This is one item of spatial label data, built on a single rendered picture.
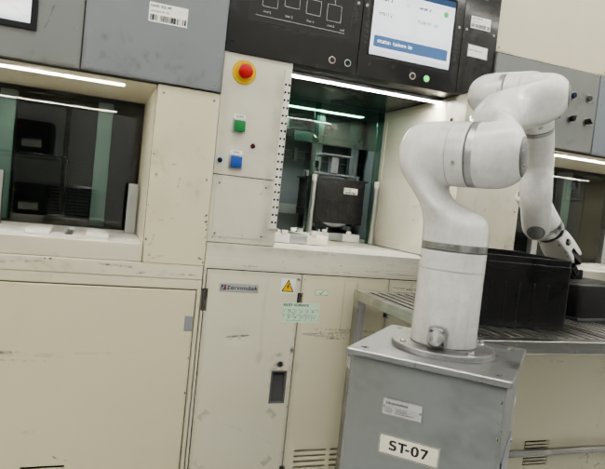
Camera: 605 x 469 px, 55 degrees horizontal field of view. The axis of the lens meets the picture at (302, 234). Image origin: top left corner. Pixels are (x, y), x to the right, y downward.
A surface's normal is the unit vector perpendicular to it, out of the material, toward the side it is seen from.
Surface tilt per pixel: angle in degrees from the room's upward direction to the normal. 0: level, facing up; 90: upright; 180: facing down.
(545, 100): 100
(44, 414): 90
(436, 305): 90
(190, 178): 90
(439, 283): 90
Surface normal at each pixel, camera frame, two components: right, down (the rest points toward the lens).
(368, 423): -0.43, 0.00
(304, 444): 0.33, 0.08
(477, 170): -0.51, 0.54
